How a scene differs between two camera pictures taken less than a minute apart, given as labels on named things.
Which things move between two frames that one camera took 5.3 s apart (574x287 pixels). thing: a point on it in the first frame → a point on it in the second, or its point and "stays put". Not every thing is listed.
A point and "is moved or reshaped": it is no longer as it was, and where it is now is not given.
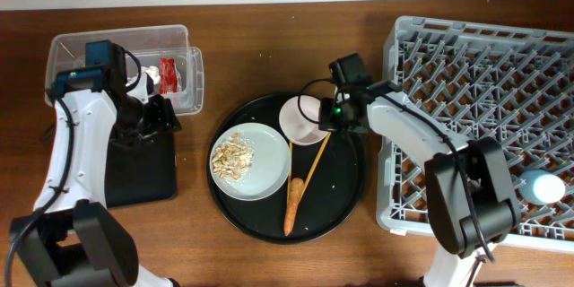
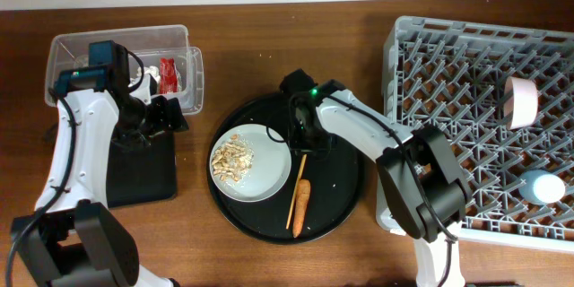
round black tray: x=278 y=178 stays put
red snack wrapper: x=168 y=82 stays put
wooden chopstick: x=315 y=165 → x=295 y=191
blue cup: x=542 y=187 stays put
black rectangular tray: x=147 y=173 stays put
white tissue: x=153 y=72 stays put
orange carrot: x=297 y=189 is moved or reshaped
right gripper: x=329 y=121 → x=298 y=140
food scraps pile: x=233 y=157 stays put
